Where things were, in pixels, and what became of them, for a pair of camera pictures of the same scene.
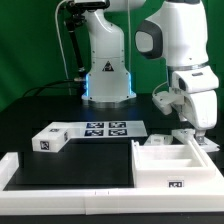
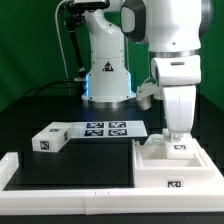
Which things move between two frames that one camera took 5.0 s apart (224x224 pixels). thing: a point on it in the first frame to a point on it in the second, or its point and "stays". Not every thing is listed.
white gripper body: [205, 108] to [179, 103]
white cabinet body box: [171, 166] stays
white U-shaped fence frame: [140, 200] stays
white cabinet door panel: [159, 139] stays
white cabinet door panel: [209, 146] to [186, 148]
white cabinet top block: [52, 138] stays
